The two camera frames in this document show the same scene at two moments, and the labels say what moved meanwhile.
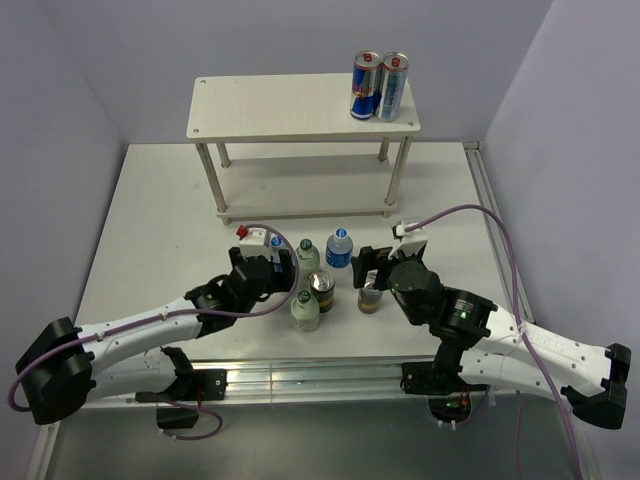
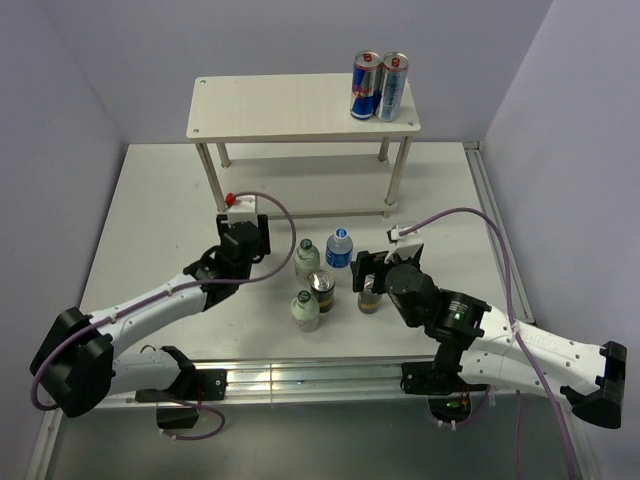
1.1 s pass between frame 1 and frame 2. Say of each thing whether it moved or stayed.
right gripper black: stayed
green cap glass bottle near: stayed
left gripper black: moved
